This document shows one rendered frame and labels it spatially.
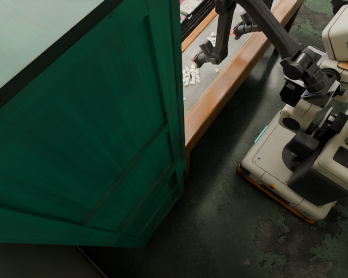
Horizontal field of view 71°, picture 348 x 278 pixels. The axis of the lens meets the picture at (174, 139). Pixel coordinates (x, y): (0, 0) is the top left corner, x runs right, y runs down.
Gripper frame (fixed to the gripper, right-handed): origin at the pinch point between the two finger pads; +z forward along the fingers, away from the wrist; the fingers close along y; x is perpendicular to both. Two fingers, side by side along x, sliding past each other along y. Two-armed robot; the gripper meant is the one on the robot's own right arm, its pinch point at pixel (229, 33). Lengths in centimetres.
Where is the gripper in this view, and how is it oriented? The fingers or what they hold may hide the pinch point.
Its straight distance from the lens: 178.4
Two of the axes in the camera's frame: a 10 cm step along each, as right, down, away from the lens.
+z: -5.7, -1.3, 8.1
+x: 5.7, 6.5, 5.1
